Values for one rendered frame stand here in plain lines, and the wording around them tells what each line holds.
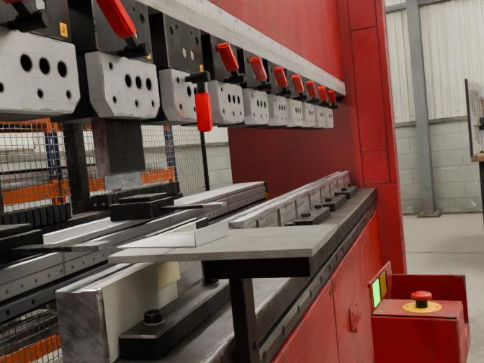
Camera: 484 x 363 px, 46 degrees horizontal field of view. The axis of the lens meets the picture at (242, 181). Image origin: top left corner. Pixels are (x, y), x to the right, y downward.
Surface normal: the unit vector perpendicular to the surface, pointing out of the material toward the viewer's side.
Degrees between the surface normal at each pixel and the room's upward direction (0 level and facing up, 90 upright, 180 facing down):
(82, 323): 90
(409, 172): 90
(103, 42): 90
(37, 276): 90
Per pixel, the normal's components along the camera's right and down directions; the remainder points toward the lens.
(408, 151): -0.49, 0.10
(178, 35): 0.95, -0.07
